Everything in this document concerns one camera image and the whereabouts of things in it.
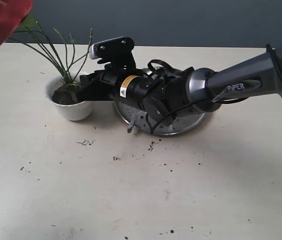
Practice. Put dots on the steel spoon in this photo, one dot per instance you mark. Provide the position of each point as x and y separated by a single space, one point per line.
132 123

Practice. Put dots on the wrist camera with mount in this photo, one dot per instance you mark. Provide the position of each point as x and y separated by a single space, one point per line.
116 51

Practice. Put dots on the white flower pot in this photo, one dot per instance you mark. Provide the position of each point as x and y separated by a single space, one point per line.
72 112

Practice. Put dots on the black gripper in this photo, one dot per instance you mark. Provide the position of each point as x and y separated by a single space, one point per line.
129 87

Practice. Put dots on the artificial red anthurium plant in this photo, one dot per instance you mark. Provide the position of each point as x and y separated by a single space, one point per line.
19 26

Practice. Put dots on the round steel plate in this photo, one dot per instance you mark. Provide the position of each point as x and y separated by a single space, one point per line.
178 125

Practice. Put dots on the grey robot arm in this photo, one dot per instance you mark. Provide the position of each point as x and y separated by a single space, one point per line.
260 75

